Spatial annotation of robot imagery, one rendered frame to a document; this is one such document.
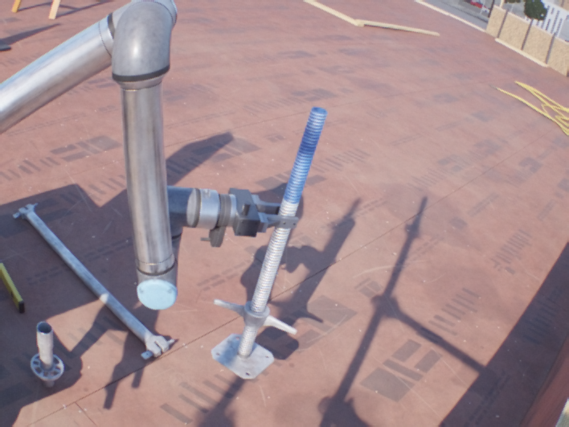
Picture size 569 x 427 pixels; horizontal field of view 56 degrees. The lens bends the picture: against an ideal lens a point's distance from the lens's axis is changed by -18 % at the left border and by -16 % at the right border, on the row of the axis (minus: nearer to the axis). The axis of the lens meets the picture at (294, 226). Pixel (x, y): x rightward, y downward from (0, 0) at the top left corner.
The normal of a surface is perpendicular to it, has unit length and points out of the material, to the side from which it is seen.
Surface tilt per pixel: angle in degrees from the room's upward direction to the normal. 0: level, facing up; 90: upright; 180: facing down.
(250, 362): 0
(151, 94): 82
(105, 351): 0
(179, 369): 0
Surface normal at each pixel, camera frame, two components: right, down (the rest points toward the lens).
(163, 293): 0.11, 0.62
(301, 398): 0.26, -0.82
